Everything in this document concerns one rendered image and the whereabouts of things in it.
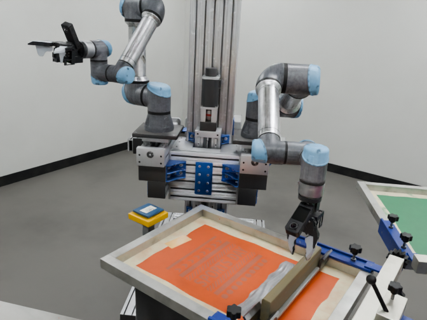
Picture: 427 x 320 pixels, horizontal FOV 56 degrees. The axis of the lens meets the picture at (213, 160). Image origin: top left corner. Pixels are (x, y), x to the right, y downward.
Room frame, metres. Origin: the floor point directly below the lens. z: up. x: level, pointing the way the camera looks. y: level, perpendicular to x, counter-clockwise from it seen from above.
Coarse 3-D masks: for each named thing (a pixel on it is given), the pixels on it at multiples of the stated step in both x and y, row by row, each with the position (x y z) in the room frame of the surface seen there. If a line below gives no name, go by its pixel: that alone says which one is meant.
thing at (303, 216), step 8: (296, 208) 1.09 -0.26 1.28; (304, 208) 1.08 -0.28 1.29; (312, 208) 1.08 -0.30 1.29; (296, 216) 1.07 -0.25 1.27; (304, 216) 1.06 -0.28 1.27; (288, 224) 1.04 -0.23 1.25; (296, 224) 1.04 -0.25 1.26; (304, 224) 1.04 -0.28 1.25; (288, 232) 1.03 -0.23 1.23; (296, 232) 1.01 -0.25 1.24
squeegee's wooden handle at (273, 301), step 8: (320, 248) 1.24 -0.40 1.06; (304, 256) 1.18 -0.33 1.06; (312, 256) 1.18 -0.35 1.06; (296, 264) 1.13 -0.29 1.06; (304, 264) 1.13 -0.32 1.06; (312, 264) 1.18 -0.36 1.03; (288, 272) 1.08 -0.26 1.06; (296, 272) 1.08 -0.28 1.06; (304, 272) 1.13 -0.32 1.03; (280, 280) 1.04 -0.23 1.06; (288, 280) 1.04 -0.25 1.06; (296, 280) 1.07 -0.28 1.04; (280, 288) 1.00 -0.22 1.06; (288, 288) 1.03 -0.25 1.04; (296, 288) 1.08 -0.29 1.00; (272, 296) 0.96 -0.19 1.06; (280, 296) 0.98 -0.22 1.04; (288, 296) 1.03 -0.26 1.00; (264, 304) 0.94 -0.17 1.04; (272, 304) 0.94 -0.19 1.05; (280, 304) 0.99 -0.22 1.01; (264, 312) 0.94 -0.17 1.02; (272, 312) 0.94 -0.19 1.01
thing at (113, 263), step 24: (192, 216) 1.57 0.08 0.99; (216, 216) 1.58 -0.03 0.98; (144, 240) 1.34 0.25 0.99; (264, 240) 1.44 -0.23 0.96; (120, 264) 1.18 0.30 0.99; (336, 264) 1.27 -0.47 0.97; (144, 288) 1.08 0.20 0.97; (168, 288) 1.06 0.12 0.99; (360, 288) 1.11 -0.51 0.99; (192, 312) 0.96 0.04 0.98; (336, 312) 0.99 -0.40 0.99
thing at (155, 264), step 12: (156, 252) 1.32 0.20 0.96; (168, 252) 1.32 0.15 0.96; (180, 252) 1.32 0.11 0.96; (144, 264) 1.23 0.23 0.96; (156, 264) 1.24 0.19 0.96; (168, 264) 1.24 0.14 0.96; (168, 276) 1.17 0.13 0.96; (180, 276) 1.17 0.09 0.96; (180, 288) 1.11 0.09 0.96; (192, 288) 1.11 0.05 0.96; (204, 288) 1.11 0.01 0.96; (240, 288) 1.12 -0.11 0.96; (252, 288) 1.13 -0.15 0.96; (204, 300) 1.05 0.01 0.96; (216, 300) 1.06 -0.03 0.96; (228, 300) 1.06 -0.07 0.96; (240, 300) 1.06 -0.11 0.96; (288, 312) 1.02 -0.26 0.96; (300, 312) 1.02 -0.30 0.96; (312, 312) 1.02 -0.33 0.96
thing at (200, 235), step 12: (204, 228) 1.52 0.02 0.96; (192, 240) 1.42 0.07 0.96; (204, 240) 1.42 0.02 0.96; (228, 240) 1.43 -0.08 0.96; (240, 240) 1.44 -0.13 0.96; (264, 252) 1.36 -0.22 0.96; (276, 264) 1.28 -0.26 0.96; (252, 276) 1.20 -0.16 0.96; (264, 276) 1.20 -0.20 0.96; (324, 276) 1.22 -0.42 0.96; (312, 288) 1.14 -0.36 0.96; (324, 288) 1.15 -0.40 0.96; (300, 300) 1.08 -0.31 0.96; (312, 300) 1.08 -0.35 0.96; (324, 300) 1.08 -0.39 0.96
